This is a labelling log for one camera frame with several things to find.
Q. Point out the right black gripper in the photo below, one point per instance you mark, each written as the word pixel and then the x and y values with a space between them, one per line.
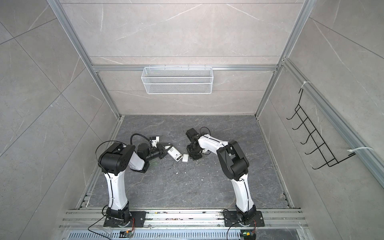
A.
pixel 194 157

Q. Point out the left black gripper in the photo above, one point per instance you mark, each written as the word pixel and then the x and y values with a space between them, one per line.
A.
pixel 160 147

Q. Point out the white battery cover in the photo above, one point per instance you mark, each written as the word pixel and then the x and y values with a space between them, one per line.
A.
pixel 185 158

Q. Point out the white remote control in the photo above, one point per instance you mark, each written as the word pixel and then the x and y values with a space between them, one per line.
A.
pixel 174 153

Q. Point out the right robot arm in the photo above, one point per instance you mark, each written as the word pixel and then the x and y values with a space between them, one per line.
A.
pixel 234 164

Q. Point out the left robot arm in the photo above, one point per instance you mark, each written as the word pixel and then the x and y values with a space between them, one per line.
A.
pixel 114 161

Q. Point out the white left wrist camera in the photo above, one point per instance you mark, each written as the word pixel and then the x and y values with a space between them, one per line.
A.
pixel 154 141

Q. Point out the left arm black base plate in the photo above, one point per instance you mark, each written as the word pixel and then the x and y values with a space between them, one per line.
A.
pixel 125 220

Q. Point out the white wire mesh basket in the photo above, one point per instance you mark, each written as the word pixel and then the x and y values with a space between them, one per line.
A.
pixel 178 80

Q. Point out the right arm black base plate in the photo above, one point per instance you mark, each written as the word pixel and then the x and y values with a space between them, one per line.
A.
pixel 235 219

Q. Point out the aluminium front rail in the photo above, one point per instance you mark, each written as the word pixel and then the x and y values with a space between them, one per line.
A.
pixel 217 219

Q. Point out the black wire hook rack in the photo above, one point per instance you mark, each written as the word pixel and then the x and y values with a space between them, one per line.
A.
pixel 315 136

